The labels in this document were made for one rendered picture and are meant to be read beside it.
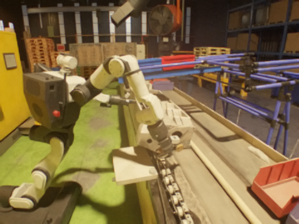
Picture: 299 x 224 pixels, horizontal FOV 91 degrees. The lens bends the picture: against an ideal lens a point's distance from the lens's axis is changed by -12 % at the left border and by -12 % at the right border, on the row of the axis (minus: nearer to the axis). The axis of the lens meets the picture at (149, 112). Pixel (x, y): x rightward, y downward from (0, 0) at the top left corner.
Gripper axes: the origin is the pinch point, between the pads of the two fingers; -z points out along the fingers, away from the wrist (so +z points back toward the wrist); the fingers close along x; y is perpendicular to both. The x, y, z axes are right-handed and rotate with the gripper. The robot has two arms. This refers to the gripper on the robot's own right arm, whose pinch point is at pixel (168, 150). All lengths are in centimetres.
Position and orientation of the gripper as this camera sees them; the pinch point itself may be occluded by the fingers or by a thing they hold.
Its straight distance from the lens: 90.2
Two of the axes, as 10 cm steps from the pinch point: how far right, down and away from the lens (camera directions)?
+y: -8.9, 4.6, -0.2
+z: -4.2, -8.2, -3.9
